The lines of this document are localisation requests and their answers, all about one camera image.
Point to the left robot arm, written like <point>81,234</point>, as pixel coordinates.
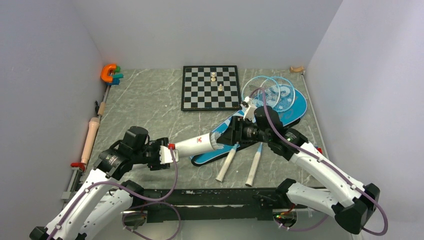
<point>101,196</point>

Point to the small wooden arch block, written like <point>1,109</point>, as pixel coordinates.
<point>296,69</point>

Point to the red blue toy bricks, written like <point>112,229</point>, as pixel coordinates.
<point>319,150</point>

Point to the white shuttlecock tube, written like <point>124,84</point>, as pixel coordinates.
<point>198,145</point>

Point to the black white chessboard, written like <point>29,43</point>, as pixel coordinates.
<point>199,93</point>

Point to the teal green toy blocks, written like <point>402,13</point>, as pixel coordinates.
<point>116,76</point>

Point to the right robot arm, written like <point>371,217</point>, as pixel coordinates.
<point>349,201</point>

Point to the orange C-shaped toy block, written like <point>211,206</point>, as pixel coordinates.
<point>107,73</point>

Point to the aluminium frame rail left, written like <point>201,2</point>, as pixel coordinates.
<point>73,184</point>

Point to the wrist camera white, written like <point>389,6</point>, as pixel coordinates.
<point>167,156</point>
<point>249,108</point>

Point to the beige cylinder handle tool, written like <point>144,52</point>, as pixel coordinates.
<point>93,127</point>

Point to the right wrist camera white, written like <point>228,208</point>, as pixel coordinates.
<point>249,108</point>

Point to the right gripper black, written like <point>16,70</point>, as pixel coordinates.
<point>231,136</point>

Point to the blue racket bag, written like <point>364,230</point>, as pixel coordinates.
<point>282,121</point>

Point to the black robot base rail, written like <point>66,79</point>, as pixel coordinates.
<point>215,204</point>

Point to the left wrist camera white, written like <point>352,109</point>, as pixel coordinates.
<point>167,156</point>

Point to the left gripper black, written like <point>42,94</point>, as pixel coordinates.
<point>157,143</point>

